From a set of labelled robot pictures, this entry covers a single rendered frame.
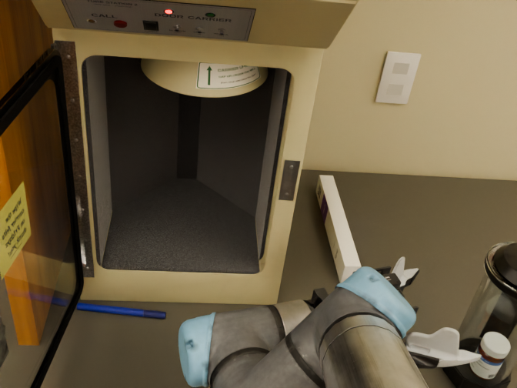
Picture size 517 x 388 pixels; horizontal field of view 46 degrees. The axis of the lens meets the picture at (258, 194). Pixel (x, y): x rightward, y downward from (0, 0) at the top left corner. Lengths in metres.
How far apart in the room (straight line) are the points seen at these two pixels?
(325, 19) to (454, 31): 0.67
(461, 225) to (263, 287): 0.49
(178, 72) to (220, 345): 0.35
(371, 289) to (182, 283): 0.47
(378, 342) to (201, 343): 0.23
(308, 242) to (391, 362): 0.70
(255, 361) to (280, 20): 0.35
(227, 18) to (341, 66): 0.64
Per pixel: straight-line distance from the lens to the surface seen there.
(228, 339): 0.66
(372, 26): 1.24
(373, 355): 0.48
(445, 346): 0.77
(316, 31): 0.68
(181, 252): 0.99
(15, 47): 0.80
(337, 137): 1.35
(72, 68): 0.78
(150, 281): 0.98
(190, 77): 0.79
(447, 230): 1.28
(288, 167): 0.84
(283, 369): 0.59
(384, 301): 0.57
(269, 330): 0.68
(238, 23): 0.66
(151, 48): 0.75
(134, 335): 0.98
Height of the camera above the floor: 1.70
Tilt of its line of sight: 37 degrees down
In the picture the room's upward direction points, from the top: 8 degrees clockwise
